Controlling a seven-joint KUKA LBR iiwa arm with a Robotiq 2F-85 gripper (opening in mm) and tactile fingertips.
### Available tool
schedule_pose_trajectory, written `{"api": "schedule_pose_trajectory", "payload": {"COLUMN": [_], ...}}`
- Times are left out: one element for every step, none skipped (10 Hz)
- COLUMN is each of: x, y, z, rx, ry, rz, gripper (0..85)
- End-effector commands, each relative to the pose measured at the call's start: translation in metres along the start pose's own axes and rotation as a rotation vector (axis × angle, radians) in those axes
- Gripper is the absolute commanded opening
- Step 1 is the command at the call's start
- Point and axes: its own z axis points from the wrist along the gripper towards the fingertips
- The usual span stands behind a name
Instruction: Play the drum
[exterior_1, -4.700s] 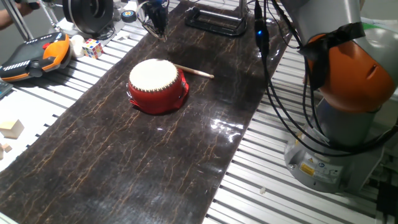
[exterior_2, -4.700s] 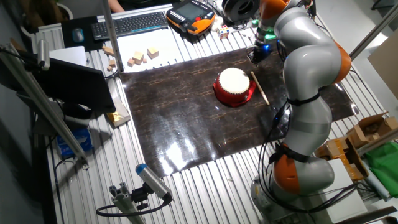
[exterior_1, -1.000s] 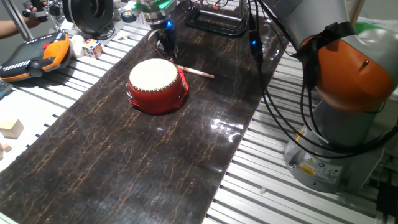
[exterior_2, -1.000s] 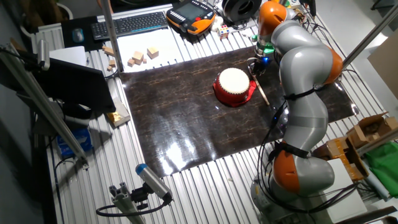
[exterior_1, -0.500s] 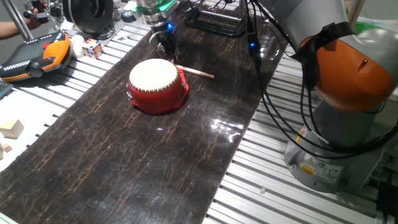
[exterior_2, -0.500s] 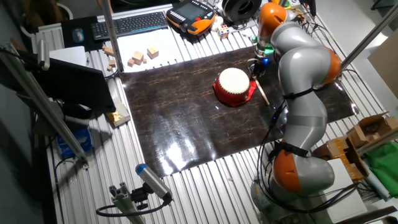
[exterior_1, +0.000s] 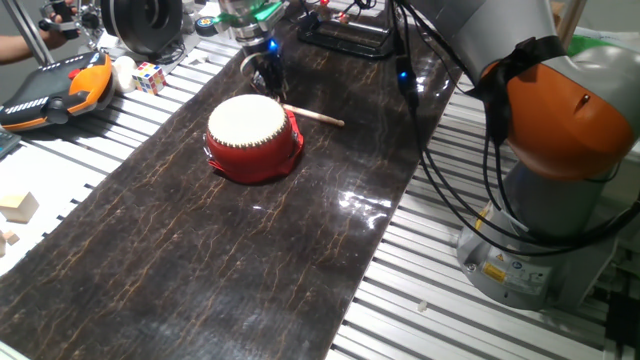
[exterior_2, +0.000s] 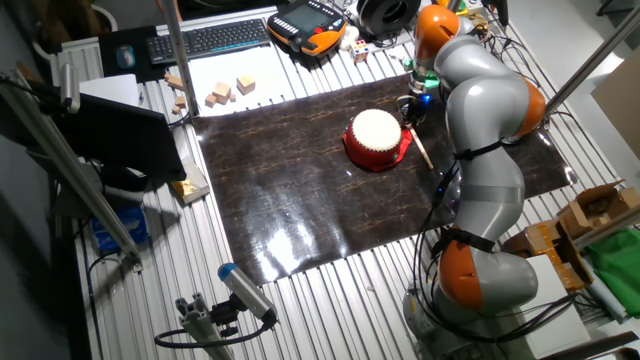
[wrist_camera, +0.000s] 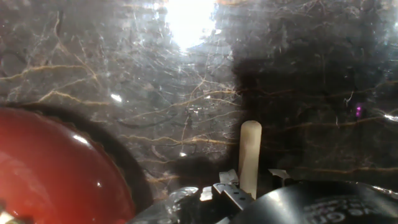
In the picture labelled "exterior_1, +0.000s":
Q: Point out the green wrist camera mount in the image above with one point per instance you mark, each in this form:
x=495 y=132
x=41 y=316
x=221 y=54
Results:
x=267 y=11

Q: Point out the light wooden drumstick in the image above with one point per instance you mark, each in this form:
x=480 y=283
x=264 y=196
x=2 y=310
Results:
x=315 y=115

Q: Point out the Rubik's cube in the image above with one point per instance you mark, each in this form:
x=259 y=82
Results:
x=149 y=78

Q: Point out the black handheld device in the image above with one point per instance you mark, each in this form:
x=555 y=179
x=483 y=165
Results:
x=62 y=12

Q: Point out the dark marble pattern mat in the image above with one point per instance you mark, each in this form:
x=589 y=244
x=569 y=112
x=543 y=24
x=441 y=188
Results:
x=200 y=260

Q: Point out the small wooden cube block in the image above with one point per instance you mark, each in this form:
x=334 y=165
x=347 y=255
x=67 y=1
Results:
x=11 y=238

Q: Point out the red drum with white head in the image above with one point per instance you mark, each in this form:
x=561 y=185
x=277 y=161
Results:
x=250 y=140

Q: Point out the black tray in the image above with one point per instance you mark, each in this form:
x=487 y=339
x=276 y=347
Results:
x=350 y=37

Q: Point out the orange black teach pendant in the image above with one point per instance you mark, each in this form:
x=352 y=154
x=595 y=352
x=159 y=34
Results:
x=55 y=95

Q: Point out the black computer keyboard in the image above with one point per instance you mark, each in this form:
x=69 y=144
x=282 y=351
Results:
x=7 y=142

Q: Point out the large wooden cube block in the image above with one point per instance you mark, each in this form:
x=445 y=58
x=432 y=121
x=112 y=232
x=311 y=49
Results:
x=19 y=206
x=2 y=246

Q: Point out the black filament spool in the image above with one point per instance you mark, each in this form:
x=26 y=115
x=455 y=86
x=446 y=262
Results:
x=142 y=22

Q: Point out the white paper sheet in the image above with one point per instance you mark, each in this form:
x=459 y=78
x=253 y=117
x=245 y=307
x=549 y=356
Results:
x=40 y=180

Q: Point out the white round toy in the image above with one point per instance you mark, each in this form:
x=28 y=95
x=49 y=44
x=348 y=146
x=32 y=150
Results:
x=124 y=72

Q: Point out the person's forearm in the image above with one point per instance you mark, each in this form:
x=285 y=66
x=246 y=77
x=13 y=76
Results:
x=17 y=49

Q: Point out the aluminium frame bar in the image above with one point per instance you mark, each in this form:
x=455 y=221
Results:
x=27 y=30

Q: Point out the person's hand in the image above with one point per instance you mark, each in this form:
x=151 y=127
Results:
x=52 y=37

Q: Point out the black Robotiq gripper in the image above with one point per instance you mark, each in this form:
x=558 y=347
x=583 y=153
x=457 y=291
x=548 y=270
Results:
x=265 y=57

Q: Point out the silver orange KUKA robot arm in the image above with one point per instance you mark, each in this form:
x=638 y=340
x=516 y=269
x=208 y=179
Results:
x=565 y=120

